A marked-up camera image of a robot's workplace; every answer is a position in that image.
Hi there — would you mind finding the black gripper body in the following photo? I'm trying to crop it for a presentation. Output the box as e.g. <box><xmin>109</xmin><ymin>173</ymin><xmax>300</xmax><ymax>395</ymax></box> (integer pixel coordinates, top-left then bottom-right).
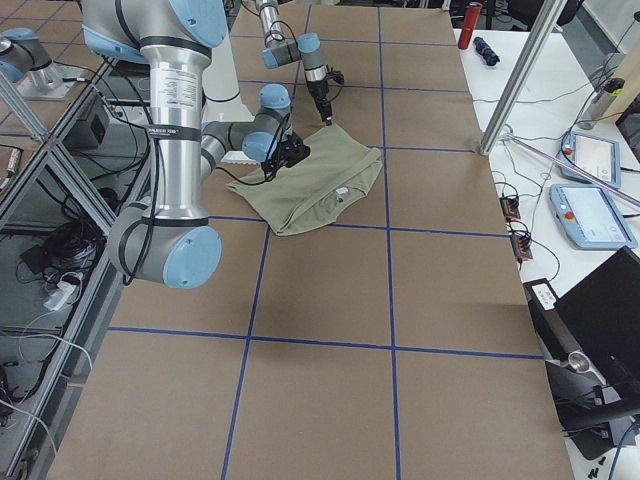
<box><xmin>261</xmin><ymin>132</ymin><xmax>311</xmax><ymax>180</ymax></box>
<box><xmin>307</xmin><ymin>79</ymin><xmax>333</xmax><ymax>118</ymax></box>

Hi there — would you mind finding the olive green long-sleeve shirt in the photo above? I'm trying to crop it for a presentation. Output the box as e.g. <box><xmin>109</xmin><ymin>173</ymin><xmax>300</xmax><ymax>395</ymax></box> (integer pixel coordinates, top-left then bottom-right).
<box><xmin>226</xmin><ymin>124</ymin><xmax>383</xmax><ymax>237</ymax></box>

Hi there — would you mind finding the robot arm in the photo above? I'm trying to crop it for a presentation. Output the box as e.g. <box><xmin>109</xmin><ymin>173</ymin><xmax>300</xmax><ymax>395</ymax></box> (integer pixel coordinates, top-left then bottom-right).
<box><xmin>82</xmin><ymin>1</ymin><xmax>310</xmax><ymax>289</ymax></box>
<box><xmin>254</xmin><ymin>0</ymin><xmax>344</xmax><ymax>125</ymax></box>

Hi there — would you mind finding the red cylindrical bottle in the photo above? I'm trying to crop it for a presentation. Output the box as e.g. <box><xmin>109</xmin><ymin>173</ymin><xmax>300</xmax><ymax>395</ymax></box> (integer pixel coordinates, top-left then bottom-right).
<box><xmin>457</xmin><ymin>1</ymin><xmax>483</xmax><ymax>50</ymax></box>

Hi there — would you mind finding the dark blue folded umbrella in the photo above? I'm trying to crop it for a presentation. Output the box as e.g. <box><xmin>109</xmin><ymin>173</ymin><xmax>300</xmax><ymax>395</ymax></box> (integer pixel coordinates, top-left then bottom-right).
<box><xmin>473</xmin><ymin>36</ymin><xmax>500</xmax><ymax>67</ymax></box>

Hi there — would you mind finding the blue teach pendant far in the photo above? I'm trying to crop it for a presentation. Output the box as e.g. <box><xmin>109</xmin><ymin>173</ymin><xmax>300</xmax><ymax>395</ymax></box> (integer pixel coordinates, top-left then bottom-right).
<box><xmin>557</xmin><ymin>132</ymin><xmax>621</xmax><ymax>189</ymax></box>

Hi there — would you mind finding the blue teach pendant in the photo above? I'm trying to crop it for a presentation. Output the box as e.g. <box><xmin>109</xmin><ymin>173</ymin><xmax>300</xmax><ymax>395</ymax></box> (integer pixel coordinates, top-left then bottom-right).
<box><xmin>549</xmin><ymin>184</ymin><xmax>638</xmax><ymax>251</ymax></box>
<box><xmin>557</xmin><ymin>132</ymin><xmax>621</xmax><ymax>189</ymax></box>

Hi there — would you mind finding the blue teach pendant near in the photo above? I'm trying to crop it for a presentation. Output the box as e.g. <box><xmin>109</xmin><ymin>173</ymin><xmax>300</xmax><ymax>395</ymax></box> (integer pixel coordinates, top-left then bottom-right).
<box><xmin>549</xmin><ymin>184</ymin><xmax>638</xmax><ymax>251</ymax></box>

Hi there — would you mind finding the black laptop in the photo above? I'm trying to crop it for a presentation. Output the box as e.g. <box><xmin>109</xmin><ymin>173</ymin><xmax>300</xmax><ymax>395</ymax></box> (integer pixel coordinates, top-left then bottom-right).
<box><xmin>524</xmin><ymin>247</ymin><xmax>639</xmax><ymax>460</ymax></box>

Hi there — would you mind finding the black braided left cable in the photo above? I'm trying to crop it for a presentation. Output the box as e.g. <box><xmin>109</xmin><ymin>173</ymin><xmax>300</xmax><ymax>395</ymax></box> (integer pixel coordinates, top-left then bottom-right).
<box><xmin>264</xmin><ymin>19</ymin><xmax>346</xmax><ymax>101</ymax></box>

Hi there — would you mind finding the black braided cable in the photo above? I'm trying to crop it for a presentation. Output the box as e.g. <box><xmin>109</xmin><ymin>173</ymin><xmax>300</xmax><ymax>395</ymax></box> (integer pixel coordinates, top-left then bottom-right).
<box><xmin>264</xmin><ymin>19</ymin><xmax>346</xmax><ymax>101</ymax></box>
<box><xmin>214</xmin><ymin>112</ymin><xmax>294</xmax><ymax>186</ymax></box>

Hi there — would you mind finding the black braided right cable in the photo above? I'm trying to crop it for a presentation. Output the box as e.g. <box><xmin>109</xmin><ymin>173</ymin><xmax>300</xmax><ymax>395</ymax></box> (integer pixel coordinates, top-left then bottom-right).
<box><xmin>214</xmin><ymin>112</ymin><xmax>294</xmax><ymax>186</ymax></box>

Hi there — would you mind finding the grey aluminium frame post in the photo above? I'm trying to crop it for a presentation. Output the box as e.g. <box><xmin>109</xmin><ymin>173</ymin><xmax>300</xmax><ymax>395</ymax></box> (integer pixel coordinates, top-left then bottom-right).
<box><xmin>478</xmin><ymin>0</ymin><xmax>567</xmax><ymax>156</ymax></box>

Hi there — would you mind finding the aluminium frame rail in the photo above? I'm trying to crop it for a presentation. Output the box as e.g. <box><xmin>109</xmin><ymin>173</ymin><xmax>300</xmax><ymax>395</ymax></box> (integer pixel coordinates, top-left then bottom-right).
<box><xmin>1</xmin><ymin>43</ymin><xmax>151</xmax><ymax>479</ymax></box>

